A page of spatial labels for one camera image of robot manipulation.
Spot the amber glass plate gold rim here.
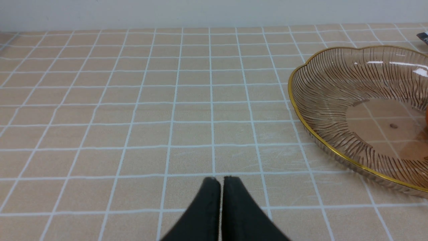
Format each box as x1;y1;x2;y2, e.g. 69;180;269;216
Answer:
288;46;428;198

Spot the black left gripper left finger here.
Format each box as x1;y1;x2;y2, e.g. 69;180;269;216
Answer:
162;177;221;241

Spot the white cloth bag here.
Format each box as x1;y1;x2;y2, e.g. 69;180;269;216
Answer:
416;32;428;45

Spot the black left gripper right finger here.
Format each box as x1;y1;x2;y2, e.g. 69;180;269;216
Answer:
222;176;289;241

